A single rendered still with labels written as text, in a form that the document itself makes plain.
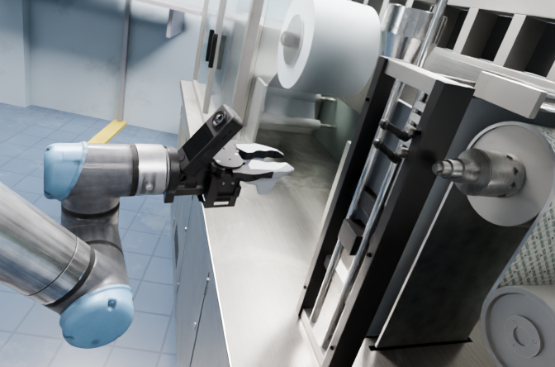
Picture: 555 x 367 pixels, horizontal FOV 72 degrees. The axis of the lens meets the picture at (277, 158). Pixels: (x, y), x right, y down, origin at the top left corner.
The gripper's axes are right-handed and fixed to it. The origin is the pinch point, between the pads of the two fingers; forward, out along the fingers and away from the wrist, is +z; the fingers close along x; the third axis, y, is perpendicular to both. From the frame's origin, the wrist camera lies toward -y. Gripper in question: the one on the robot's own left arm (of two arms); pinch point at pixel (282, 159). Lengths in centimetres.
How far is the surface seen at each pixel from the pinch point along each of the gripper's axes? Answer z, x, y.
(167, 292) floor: 15, -76, 135
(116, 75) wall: 14, -315, 122
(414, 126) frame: 7.7, 15.1, -15.9
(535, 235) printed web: 19.2, 31.1, -9.5
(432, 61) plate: 64, -32, -14
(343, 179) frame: 9.6, 5.9, 0.4
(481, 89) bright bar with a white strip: 17.8, 14.8, -22.1
